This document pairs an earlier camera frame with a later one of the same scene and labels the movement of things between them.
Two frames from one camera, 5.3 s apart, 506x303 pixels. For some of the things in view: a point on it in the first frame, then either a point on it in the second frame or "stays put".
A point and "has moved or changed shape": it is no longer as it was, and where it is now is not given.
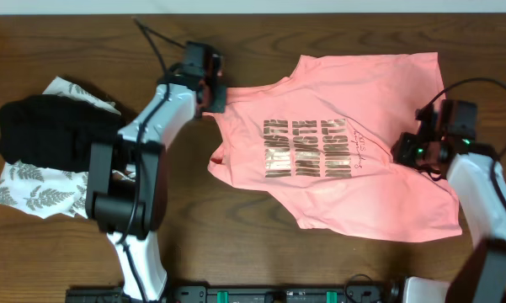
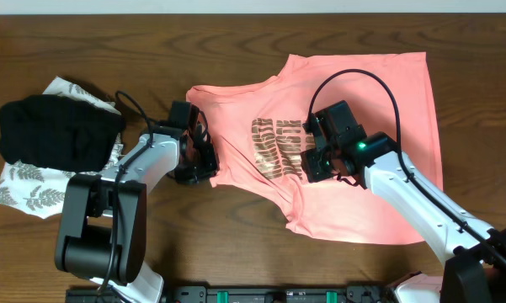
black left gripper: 220,104 -> 210,170
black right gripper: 402,155 -> 311,165
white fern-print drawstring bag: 47,191 stays put
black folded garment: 50,131 stays put
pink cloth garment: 325,135 has moved or changed shape
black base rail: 391,293 stays put
